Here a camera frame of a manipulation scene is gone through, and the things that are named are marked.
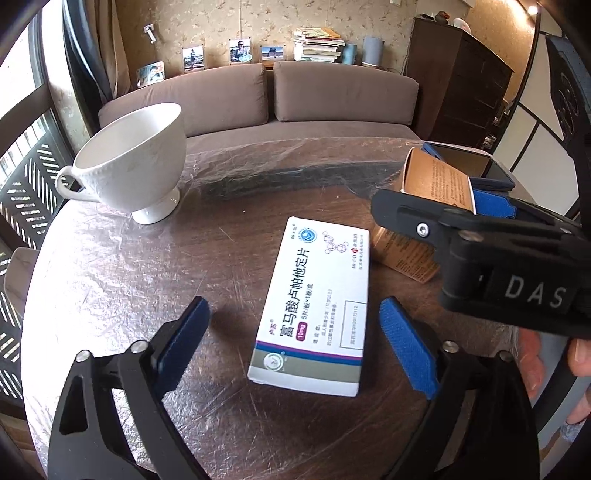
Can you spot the standing person photo print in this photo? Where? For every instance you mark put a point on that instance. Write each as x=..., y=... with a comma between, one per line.
x=193, y=59

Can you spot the short brown sofa cushion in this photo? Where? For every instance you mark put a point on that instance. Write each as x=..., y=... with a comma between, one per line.
x=341, y=92

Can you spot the beige curtain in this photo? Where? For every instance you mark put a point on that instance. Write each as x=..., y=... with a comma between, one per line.
x=104, y=46

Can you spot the smartphone in blue case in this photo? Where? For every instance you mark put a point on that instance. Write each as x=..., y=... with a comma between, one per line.
x=466, y=159

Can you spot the long brown sofa cushion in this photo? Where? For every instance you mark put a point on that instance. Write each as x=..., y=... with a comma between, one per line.
x=207, y=97

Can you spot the white footed cup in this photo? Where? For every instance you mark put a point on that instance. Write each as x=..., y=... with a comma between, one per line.
x=134, y=152

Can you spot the dark balcony railing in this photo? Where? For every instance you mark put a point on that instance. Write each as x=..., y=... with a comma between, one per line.
x=27, y=184

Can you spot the dark curtain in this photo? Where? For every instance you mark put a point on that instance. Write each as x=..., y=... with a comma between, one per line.
x=78, y=55

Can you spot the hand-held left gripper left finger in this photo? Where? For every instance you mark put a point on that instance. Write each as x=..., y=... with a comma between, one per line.
x=182, y=348

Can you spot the person's right hand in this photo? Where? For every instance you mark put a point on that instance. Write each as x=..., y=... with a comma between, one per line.
x=528, y=364

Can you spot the white grey-striped medicine box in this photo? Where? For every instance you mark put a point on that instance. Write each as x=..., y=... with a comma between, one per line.
x=309, y=300

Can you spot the building photo print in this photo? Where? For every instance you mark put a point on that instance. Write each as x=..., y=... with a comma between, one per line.
x=273, y=53

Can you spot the stack of books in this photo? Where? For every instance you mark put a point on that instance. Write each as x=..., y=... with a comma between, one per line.
x=318, y=46

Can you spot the grey chair back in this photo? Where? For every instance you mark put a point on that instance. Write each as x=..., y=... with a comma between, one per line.
x=21, y=272

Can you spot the blue cylinder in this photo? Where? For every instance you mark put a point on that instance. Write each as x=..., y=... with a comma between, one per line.
x=349, y=54

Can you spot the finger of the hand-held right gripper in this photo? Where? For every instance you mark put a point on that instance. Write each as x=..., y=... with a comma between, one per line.
x=494, y=205
x=406, y=217

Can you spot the dark wooden cabinet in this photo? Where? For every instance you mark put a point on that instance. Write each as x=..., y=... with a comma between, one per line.
x=457, y=83

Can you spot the white round object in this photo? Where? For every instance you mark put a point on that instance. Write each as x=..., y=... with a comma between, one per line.
x=461, y=25

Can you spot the grey cylindrical speaker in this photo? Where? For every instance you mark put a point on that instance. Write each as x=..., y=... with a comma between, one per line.
x=372, y=51

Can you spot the portrait photo print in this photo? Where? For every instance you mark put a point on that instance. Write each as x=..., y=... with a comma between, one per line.
x=240, y=50

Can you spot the white panel sliding door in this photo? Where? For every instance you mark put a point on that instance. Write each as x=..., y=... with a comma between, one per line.
x=540, y=138

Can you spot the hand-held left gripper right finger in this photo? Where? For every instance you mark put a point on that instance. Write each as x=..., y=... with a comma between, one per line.
x=408, y=350

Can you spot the brown sofa seat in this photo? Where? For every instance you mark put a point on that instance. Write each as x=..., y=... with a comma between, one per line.
x=300, y=134

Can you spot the metal wall hook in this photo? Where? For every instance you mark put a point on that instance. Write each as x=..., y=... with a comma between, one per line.
x=150, y=34

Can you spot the tilted photo print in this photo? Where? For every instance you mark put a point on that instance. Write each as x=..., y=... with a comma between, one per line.
x=150, y=74

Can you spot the light brown square box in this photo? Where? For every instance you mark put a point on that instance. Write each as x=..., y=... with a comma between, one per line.
x=434, y=180

